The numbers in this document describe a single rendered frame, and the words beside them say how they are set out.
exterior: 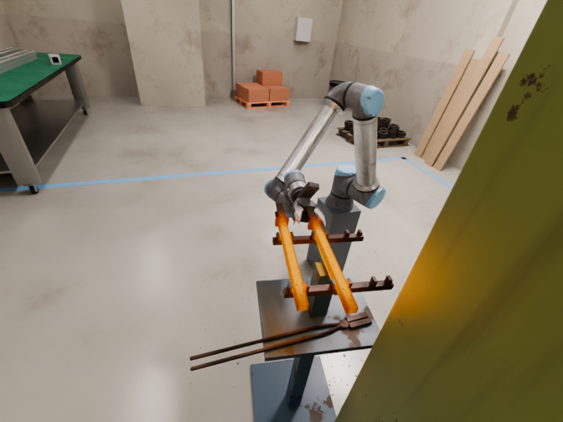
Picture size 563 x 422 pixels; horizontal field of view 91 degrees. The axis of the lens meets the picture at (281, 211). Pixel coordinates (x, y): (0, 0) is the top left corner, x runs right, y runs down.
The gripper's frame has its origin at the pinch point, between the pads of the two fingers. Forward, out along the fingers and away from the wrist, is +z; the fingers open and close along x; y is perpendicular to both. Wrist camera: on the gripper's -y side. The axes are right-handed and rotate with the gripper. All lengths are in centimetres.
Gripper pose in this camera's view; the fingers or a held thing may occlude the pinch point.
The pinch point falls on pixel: (312, 221)
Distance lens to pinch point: 97.5
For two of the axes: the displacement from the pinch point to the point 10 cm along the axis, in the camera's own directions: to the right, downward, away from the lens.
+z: 1.3, 5.8, -8.0
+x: -9.6, -1.4, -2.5
